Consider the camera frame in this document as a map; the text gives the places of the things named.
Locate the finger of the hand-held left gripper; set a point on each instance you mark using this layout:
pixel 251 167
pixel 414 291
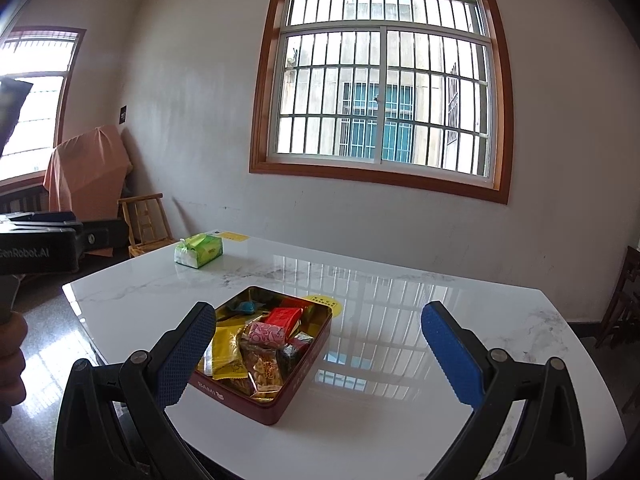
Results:
pixel 105 235
pixel 45 216

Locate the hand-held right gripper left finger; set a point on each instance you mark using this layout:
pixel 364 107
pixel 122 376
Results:
pixel 182 355

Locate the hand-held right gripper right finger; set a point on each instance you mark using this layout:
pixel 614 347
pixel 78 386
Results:
pixel 452 355

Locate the gold packet with silver band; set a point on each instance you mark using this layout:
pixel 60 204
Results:
pixel 227 352

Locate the blue candy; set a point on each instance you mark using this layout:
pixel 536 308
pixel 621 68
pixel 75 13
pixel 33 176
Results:
pixel 246 307

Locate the clear peanut snack packet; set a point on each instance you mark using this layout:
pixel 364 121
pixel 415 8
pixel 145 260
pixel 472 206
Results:
pixel 262 370

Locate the pink patterned snack packet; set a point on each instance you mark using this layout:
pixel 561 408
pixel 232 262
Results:
pixel 265 335

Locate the red snack packet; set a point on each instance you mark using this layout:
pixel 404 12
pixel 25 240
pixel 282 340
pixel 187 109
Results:
pixel 282 319

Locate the dark grey snack packet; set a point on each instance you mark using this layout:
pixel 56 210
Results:
pixel 295 352

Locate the red tin box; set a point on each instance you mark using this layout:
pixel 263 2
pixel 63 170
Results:
pixel 295 390

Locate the person's left hand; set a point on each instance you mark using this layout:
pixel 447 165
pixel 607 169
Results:
pixel 10 360

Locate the light wooden chair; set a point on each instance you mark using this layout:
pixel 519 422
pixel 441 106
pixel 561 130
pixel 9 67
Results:
pixel 140 199

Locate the pink cloth covered furniture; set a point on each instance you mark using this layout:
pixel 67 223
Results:
pixel 85 170

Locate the green tissue pack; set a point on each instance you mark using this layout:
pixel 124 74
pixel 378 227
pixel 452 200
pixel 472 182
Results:
pixel 200 250

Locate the dark flat object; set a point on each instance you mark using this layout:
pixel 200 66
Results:
pixel 12 110

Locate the narrow barred side window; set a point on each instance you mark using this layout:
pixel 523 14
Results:
pixel 40 100

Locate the round yellow table sticker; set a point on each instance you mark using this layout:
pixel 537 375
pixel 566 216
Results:
pixel 327 305

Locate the dark wooden chair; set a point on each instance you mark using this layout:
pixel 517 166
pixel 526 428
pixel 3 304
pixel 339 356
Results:
pixel 625 280

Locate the wooden framed barred window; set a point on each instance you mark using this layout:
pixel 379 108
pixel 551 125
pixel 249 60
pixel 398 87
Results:
pixel 380 85

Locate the dark wall switch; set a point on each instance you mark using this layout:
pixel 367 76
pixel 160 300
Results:
pixel 123 114

